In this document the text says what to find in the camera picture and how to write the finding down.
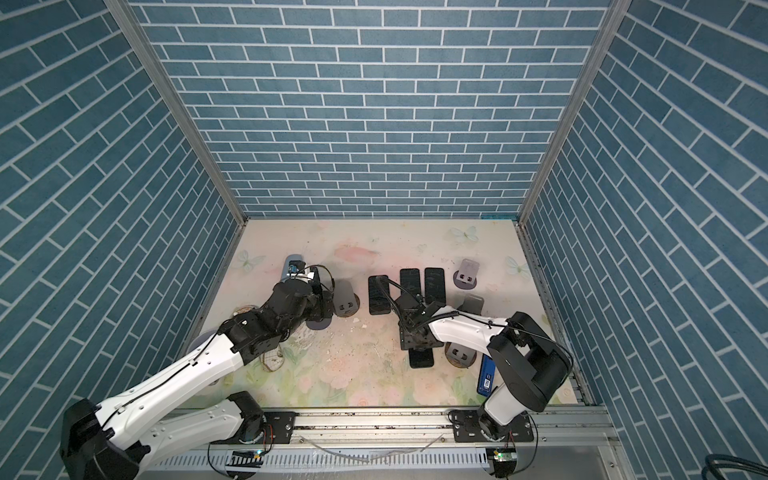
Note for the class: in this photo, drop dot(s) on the grey right phone stand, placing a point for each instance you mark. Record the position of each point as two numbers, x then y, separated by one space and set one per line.
465 277

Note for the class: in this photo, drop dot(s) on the teal case phone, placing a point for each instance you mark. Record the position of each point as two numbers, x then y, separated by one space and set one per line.
410 280

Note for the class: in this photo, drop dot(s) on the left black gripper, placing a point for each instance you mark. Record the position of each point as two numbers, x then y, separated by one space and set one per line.
318 311

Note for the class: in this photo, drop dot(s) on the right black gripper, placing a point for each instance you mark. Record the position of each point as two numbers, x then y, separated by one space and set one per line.
405 340

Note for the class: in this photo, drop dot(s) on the purple case phone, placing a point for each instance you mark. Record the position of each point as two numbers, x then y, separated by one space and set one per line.
420 358

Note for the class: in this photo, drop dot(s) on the blue black rectangular device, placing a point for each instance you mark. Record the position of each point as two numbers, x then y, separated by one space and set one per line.
485 383

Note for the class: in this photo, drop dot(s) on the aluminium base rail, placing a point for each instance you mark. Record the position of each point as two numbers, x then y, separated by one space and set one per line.
564 442

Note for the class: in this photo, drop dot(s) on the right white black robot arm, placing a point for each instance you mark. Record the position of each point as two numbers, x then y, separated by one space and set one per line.
531 364

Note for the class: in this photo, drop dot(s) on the back left phone stand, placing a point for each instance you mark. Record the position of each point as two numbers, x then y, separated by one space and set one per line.
318 324

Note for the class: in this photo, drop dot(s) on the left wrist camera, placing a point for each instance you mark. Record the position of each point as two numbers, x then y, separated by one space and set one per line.
296 269

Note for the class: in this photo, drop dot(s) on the round phone stand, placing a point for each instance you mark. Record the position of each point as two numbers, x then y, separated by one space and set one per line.
472 304
459 356

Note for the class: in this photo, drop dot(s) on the grey glasses case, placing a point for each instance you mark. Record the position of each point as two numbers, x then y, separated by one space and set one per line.
289 258

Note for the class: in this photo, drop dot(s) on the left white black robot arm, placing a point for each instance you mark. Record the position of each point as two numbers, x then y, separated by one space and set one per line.
122 436

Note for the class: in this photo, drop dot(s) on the black phone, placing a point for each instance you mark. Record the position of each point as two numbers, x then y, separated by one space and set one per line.
378 295

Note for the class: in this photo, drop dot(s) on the purple case phone stand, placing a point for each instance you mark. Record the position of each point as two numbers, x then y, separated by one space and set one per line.
344 300

